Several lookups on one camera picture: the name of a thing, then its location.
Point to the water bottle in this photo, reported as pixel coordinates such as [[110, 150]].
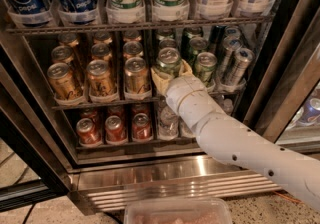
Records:
[[167, 122], [227, 105], [185, 131]]

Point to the open glass fridge door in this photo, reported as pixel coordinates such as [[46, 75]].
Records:
[[23, 131]]

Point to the middle water bottle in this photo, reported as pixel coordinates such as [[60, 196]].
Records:
[[185, 131]]

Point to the second row right gold can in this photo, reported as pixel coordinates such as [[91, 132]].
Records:
[[132, 49]]

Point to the clear plastic food container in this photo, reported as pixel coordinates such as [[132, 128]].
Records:
[[178, 211]]

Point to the front middle gold can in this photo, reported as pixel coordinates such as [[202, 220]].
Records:
[[100, 78]]

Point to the front silver slim can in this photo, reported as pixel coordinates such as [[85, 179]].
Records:
[[240, 61]]

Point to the front right gold can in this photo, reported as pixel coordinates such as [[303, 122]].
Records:
[[136, 76]]

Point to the second row middle gold can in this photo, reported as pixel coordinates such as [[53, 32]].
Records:
[[101, 51]]

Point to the right water bottle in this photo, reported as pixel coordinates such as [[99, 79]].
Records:
[[227, 105]]

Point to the second row right green can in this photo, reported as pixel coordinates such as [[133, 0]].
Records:
[[195, 46]]

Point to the left water bottle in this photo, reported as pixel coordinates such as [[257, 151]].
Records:
[[167, 122]]

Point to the silver slim can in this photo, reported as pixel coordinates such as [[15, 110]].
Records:
[[240, 61], [228, 47]]

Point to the blue can behind glass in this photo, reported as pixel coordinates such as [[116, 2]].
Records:
[[311, 111]]

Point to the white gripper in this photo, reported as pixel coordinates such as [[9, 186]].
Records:
[[181, 88]]

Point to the orange can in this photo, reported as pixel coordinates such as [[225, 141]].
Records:
[[89, 135], [141, 127], [115, 130]]

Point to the second row left green can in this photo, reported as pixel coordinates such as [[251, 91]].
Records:
[[168, 43]]

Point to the front middle orange can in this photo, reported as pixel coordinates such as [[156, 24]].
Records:
[[115, 130]]

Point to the stainless steel fridge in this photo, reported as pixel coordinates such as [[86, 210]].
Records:
[[282, 34]]

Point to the front left orange can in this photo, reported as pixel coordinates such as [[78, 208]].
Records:
[[89, 135]]

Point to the front right orange can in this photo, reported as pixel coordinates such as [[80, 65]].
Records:
[[141, 127]]

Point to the front left gold can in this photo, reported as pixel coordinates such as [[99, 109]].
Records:
[[64, 82]]

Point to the second row left gold can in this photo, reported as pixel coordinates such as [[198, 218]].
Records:
[[65, 54]]

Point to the second row gold can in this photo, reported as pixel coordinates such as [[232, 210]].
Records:
[[101, 51], [65, 54], [132, 49]]

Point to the second row green can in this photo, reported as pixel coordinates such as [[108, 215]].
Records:
[[195, 46], [168, 43]]

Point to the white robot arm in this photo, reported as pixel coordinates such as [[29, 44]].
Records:
[[229, 141]]

